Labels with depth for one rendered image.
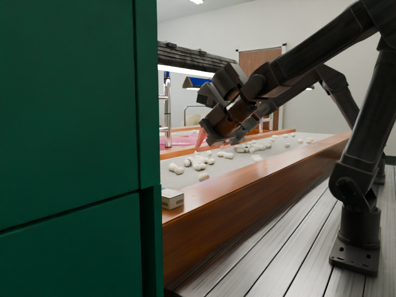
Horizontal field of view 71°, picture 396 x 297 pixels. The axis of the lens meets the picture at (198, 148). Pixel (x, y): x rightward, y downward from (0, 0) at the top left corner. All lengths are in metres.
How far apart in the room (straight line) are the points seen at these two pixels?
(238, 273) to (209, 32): 6.36
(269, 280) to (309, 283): 0.06
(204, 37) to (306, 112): 2.85
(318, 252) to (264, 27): 5.68
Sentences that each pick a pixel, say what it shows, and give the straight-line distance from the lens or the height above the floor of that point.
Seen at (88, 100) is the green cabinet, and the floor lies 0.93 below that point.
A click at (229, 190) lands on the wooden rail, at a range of 0.56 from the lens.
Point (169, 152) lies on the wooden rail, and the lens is 1.00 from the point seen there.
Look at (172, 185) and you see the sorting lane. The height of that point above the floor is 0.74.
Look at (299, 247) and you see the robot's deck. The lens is 0.58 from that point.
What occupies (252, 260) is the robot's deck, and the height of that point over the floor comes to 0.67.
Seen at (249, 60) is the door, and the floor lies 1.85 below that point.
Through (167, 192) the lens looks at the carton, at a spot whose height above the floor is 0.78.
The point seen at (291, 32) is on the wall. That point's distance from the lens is 5.87.
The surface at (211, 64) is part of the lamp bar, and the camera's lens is 0.97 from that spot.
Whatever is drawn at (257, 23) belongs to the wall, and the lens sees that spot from 6.17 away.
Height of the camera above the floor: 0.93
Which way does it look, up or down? 9 degrees down
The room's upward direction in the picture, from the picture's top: straight up
